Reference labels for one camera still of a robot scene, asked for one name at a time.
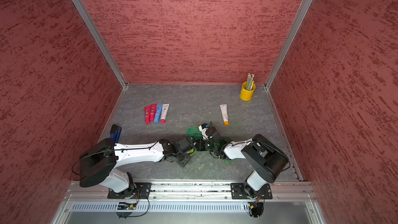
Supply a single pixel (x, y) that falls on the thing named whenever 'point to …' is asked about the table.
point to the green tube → (192, 151)
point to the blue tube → (159, 109)
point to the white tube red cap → (165, 110)
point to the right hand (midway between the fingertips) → (194, 146)
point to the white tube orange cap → (224, 108)
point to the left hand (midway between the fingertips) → (184, 160)
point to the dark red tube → (147, 111)
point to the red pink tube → (153, 108)
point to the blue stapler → (115, 131)
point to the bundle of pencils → (250, 81)
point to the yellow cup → (245, 94)
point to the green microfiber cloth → (196, 132)
